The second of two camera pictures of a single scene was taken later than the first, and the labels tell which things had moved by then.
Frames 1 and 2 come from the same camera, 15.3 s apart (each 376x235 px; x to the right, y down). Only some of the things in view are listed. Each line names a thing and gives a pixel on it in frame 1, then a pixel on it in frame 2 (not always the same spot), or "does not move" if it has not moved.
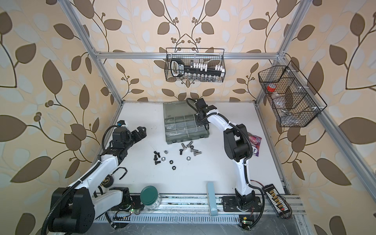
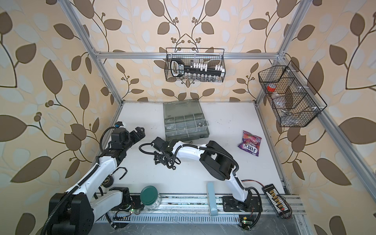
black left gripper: x=142 y=134 does not move
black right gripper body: x=199 y=121 to x=161 y=158
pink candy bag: x=256 y=141 does not move
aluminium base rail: x=186 y=209 does not move
